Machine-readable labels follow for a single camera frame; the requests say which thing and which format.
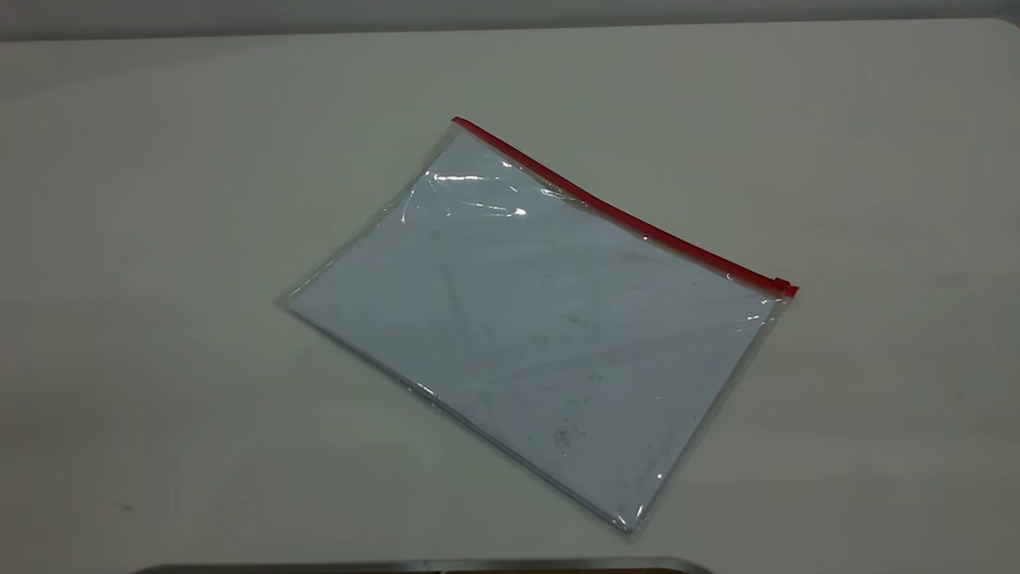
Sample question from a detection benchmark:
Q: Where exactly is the transparent zip bag red zipper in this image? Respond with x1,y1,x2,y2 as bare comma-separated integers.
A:
275,116,800,537

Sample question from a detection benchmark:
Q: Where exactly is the grey metal frame edge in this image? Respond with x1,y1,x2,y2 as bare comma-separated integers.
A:
131,556,714,574

